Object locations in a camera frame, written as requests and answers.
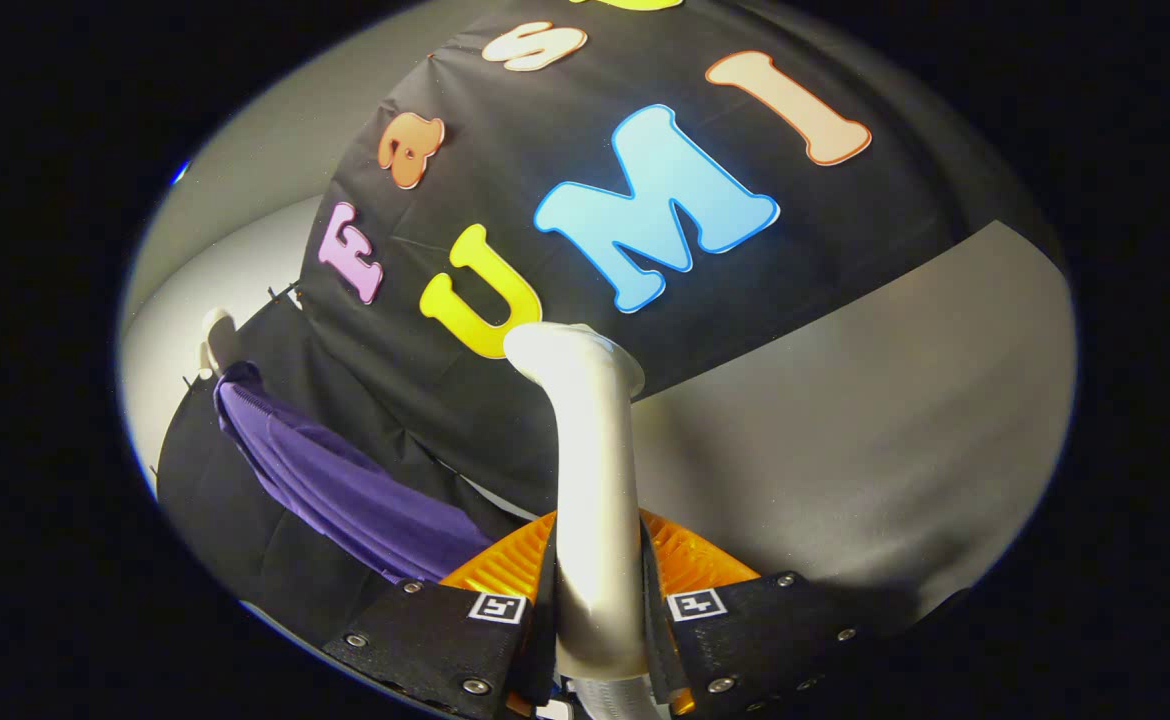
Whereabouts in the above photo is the purple corduroy jacket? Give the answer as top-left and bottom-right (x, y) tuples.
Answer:
(213, 362), (496, 584)

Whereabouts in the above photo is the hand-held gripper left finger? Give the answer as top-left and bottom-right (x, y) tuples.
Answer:
(323, 512), (558, 720)

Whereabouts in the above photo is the white garment steamer head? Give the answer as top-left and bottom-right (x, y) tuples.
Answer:
(503, 322), (658, 683)

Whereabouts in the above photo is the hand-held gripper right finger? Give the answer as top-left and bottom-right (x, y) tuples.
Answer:
(638, 508), (881, 720)

